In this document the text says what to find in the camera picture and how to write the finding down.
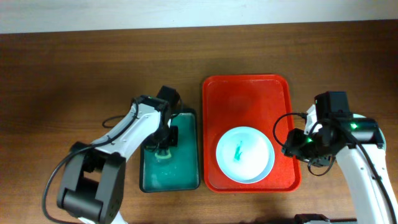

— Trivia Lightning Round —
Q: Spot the green yellow sponge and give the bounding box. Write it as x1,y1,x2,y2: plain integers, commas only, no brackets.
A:
155,148,172,160

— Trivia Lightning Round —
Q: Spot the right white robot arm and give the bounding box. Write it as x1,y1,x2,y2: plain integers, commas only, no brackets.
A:
281,91,397,223

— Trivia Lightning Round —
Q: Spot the dark green water tray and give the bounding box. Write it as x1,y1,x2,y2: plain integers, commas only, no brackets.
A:
139,108,200,193

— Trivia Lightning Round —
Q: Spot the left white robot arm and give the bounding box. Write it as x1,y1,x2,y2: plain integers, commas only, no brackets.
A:
57,86,180,223

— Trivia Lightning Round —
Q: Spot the red plastic tray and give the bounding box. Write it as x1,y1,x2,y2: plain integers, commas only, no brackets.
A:
202,75,301,193

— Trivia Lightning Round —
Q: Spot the white plate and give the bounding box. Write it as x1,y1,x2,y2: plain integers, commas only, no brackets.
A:
216,126,275,184
353,114,387,151

